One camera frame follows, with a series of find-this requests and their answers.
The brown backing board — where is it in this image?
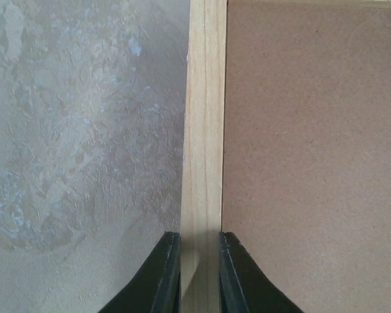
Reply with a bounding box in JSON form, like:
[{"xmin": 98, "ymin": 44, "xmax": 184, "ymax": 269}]
[{"xmin": 222, "ymin": 1, "xmax": 391, "ymax": 312}]

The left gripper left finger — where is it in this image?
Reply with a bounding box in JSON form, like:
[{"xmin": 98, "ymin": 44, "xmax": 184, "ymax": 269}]
[{"xmin": 100, "ymin": 231, "xmax": 181, "ymax": 313}]

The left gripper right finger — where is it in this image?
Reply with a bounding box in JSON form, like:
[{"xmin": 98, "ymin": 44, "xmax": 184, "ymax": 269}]
[{"xmin": 219, "ymin": 232, "xmax": 302, "ymax": 313}]

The light wooden picture frame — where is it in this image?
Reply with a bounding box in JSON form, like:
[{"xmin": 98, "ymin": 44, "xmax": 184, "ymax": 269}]
[{"xmin": 181, "ymin": 1, "xmax": 391, "ymax": 312}]

